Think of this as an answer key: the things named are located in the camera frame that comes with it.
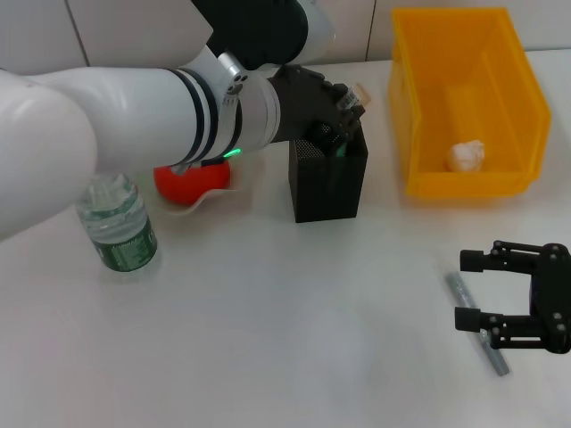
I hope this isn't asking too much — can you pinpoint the small tan eraser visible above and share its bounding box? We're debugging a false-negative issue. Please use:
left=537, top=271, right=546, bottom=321
left=341, top=86, right=373, bottom=111

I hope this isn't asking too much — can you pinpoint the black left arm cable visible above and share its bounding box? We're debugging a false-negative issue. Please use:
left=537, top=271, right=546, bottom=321
left=171, top=157, right=229, bottom=176

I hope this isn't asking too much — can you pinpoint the grey marker pen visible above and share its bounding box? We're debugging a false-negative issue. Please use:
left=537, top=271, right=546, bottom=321
left=445, top=272, right=511, bottom=377

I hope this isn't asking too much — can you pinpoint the clear green-label water bottle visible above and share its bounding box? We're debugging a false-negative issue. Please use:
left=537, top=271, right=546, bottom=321
left=74, top=173, right=159, bottom=274

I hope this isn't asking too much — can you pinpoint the white paper ball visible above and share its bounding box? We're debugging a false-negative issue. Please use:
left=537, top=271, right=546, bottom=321
left=445, top=139, right=486, bottom=173

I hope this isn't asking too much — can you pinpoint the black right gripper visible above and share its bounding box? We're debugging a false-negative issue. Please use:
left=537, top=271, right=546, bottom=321
left=454, top=240, right=571, bottom=354

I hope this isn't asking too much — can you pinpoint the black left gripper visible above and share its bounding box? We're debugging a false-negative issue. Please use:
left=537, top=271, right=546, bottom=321
left=266, top=64, right=363, bottom=149

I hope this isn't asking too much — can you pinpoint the orange fruit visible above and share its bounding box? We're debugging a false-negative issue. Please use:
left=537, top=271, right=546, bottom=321
left=153, top=160, right=232, bottom=206

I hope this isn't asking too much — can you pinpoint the black mesh pen holder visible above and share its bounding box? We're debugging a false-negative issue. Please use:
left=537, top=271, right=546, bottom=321
left=288, top=124, right=369, bottom=224

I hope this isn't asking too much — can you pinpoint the clear glass fruit plate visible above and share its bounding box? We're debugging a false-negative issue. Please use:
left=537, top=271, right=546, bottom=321
left=153, top=155, right=256, bottom=218

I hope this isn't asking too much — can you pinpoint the yellow plastic bin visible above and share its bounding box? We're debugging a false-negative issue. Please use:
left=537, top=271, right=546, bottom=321
left=385, top=6, right=553, bottom=197

